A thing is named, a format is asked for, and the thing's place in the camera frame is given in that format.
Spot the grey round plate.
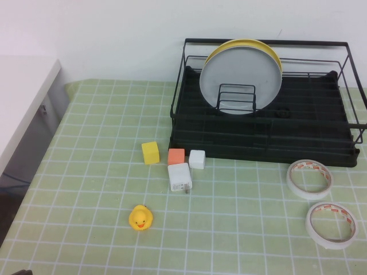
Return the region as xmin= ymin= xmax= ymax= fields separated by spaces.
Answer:
xmin=198 ymin=45 xmax=283 ymax=116

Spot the yellow round plate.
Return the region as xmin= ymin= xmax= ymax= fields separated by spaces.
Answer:
xmin=205 ymin=38 xmax=284 ymax=80

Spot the orange cube block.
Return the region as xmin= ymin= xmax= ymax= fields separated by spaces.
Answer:
xmin=167 ymin=148 xmax=186 ymax=167

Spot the white cube block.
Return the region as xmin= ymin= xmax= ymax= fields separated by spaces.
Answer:
xmin=188 ymin=149 xmax=207 ymax=171

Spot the yellow cube block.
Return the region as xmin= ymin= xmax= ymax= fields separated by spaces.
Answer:
xmin=141 ymin=140 xmax=161 ymax=166

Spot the white plug charger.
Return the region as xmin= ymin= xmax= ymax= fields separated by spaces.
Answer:
xmin=167 ymin=162 xmax=194 ymax=196

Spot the yellow rubber duck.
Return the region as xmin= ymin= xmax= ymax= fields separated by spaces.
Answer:
xmin=128 ymin=204 xmax=154 ymax=231

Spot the green checked tablecloth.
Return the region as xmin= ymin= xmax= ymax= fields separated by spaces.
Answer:
xmin=0 ymin=78 xmax=367 ymax=275

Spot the white double-sided tape roll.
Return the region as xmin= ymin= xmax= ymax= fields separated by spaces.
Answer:
xmin=304 ymin=201 xmax=358 ymax=250
xmin=286 ymin=159 xmax=334 ymax=201

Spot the white side table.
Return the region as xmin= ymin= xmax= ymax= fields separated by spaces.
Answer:
xmin=0 ymin=54 xmax=71 ymax=186

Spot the black wire dish rack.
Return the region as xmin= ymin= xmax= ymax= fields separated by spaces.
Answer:
xmin=169 ymin=38 xmax=367 ymax=144
xmin=171 ymin=65 xmax=361 ymax=168

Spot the thin blue cable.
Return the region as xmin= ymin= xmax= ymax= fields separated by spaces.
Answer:
xmin=0 ymin=171 xmax=30 ymax=192

